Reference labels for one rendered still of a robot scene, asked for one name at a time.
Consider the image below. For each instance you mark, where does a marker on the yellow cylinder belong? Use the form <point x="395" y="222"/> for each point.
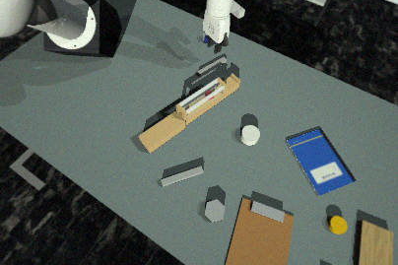
<point x="337" y="225"/>

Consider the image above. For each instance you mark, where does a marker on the grey square stick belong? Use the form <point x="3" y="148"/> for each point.
<point x="181" y="176"/>
<point x="212" y="66"/>

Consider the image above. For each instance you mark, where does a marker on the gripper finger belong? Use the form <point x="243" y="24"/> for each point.
<point x="210" y="41"/>
<point x="218" y="46"/>

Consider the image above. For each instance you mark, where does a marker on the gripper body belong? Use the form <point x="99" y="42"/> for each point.
<point x="216" y="27"/>

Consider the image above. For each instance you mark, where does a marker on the white cylinder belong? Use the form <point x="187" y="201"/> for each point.
<point x="249" y="135"/>

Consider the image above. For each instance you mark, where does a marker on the blue notebook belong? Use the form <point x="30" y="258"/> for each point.
<point x="320" y="162"/>

